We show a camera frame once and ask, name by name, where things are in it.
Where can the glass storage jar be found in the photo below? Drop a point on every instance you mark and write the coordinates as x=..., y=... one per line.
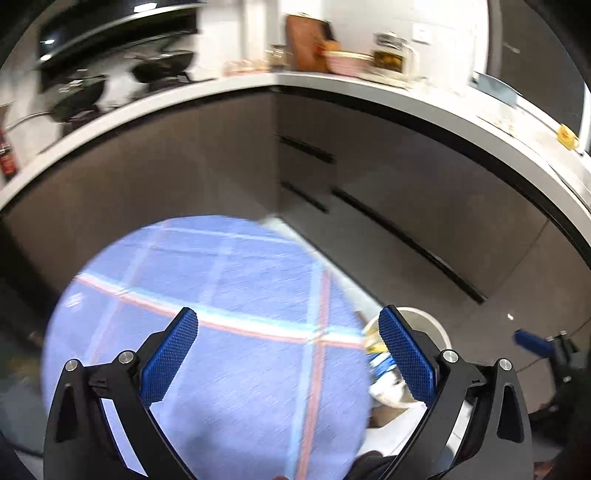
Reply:
x=393, y=57

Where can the black wok pan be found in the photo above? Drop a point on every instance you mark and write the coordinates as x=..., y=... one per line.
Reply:
x=148, y=69

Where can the yellow mug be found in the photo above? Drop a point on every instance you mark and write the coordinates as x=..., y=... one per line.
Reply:
x=567, y=138

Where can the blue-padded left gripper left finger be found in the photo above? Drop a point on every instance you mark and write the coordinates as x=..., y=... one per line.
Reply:
x=162, y=355

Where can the red fire extinguisher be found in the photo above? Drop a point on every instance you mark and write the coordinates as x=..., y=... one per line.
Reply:
x=9, y=166

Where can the dark kitchen cabinets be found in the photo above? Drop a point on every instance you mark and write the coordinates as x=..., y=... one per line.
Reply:
x=414, y=214

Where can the black frying pan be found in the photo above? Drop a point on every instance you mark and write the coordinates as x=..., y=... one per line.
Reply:
x=70, y=105

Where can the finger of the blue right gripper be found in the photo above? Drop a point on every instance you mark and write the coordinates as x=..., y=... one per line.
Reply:
x=534, y=344

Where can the blue plaid tablecloth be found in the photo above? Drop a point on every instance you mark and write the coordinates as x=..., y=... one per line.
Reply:
x=276, y=382

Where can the blue grey cloth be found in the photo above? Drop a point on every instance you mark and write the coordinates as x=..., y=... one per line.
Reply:
x=495, y=88

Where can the yellow blue snack carton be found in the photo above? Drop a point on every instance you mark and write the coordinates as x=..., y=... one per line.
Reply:
x=379, y=357

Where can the pink bowl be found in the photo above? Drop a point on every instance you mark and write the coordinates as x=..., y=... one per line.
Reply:
x=347, y=63

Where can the white round trash bin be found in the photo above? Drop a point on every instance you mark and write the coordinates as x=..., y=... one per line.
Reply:
x=391, y=390

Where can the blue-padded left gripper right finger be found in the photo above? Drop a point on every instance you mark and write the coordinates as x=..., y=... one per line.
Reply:
x=413, y=352

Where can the wooden cutting board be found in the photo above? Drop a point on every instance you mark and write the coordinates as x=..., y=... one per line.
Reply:
x=307, y=40

